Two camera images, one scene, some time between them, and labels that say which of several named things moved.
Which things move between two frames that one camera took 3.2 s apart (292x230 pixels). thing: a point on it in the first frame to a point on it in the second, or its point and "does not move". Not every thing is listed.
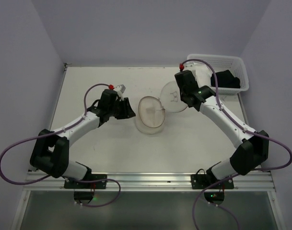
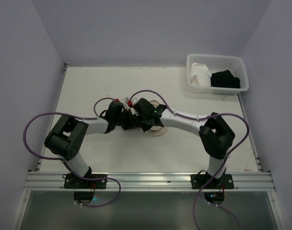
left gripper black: [120, 108] to [126, 119]
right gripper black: [184, 86] to [143, 120]
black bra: [225, 79] does not move
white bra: [203, 74] does not move
